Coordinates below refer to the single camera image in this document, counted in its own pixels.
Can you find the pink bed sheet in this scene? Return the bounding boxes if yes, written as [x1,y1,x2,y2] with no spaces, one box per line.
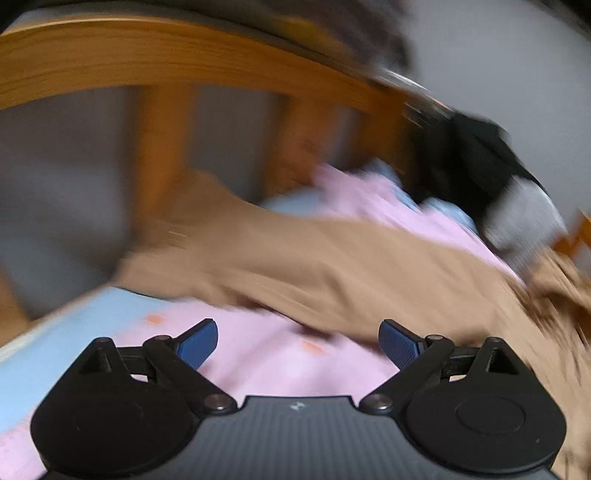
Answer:
[0,163,528,480]

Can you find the black clothing pile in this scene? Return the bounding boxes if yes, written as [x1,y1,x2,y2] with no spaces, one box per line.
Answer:
[408,113,537,224]

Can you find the grey white towel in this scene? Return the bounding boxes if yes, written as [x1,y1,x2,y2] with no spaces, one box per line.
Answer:
[481,176,566,275]

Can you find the tan khaki jacket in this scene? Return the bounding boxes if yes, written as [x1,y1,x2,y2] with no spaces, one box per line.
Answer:
[114,173,590,479]

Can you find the wooden bed frame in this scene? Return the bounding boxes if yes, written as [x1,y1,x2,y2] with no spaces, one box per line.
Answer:
[1,5,590,319]

